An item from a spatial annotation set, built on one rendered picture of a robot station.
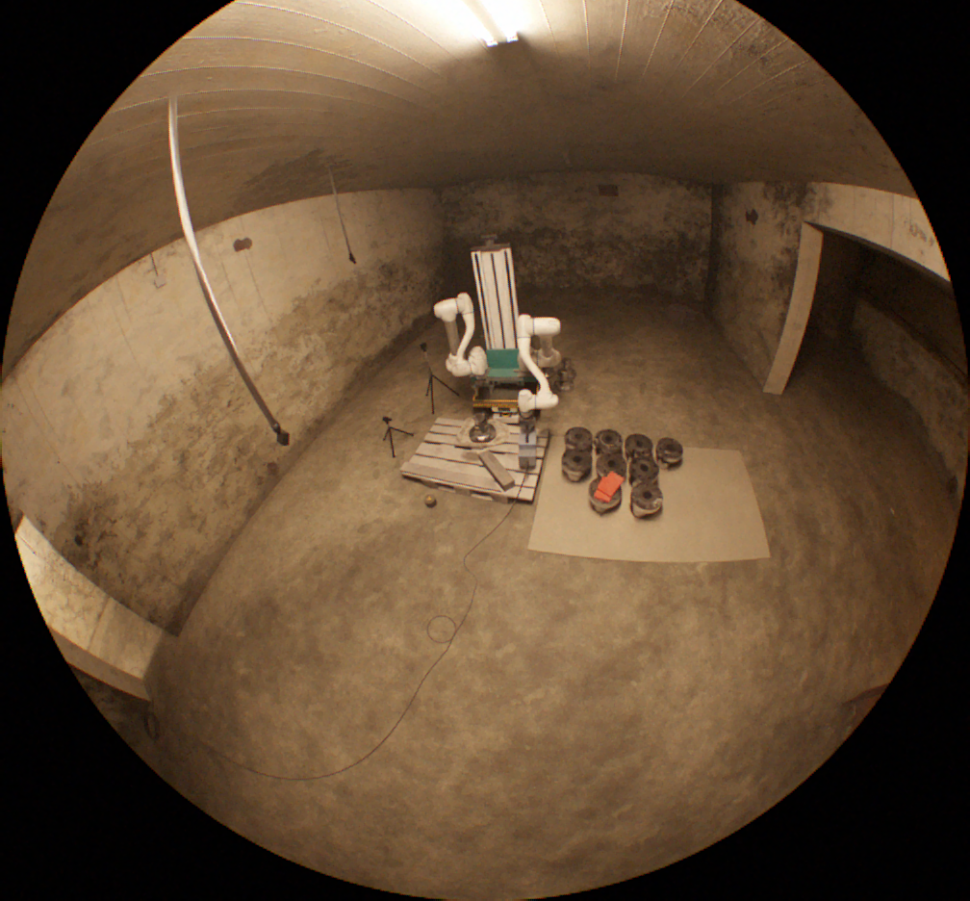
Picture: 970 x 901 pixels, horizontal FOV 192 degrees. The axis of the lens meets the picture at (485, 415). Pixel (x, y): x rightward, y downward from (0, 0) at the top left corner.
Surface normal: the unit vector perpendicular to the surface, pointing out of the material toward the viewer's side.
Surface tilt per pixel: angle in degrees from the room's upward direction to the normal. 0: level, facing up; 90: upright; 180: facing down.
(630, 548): 0
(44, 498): 90
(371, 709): 0
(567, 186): 90
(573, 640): 0
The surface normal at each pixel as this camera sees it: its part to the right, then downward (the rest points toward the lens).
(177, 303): 0.94, 0.10
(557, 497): -0.15, -0.77
